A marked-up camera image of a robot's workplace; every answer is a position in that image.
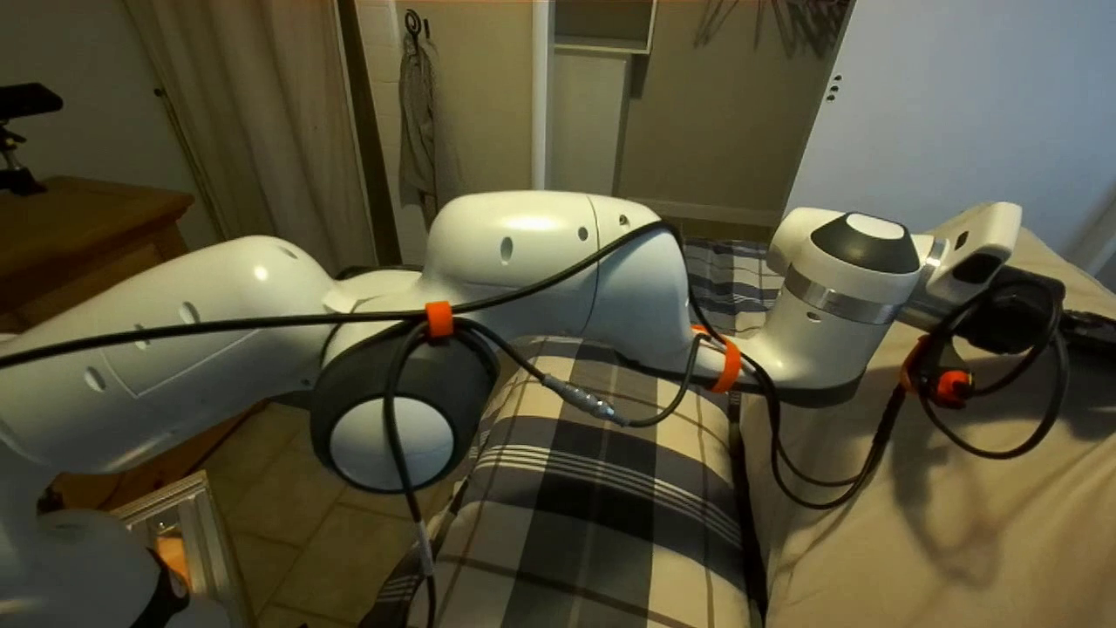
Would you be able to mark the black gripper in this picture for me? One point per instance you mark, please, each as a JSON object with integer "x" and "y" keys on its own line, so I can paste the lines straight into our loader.
{"x": 1010, "y": 309}

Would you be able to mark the white bed pillow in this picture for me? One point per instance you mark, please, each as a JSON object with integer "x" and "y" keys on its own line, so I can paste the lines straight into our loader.
{"x": 965, "y": 524}

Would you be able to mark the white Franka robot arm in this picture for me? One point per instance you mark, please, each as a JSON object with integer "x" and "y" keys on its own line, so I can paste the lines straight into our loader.
{"x": 525, "y": 265}

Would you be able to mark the white closet door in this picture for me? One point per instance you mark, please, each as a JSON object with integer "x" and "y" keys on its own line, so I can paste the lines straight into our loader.
{"x": 965, "y": 106}

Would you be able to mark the plaid comforter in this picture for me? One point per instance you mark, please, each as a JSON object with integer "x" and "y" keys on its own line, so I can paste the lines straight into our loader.
{"x": 735, "y": 284}

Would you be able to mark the grey hanging garment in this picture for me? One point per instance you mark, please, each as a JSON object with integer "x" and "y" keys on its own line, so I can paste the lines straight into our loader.
{"x": 419, "y": 116}

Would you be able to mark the beige curtain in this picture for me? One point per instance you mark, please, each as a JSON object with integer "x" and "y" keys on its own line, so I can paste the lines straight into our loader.
{"x": 256, "y": 116}

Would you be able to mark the white plastic laundry basket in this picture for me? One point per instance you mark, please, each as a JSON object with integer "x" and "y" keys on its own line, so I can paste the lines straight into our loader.
{"x": 192, "y": 524}

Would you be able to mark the wooden dresser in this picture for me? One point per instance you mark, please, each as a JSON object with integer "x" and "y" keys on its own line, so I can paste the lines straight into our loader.
{"x": 83, "y": 244}

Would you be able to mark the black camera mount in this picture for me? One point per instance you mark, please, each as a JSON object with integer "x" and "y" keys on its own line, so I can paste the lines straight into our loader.
{"x": 23, "y": 127}

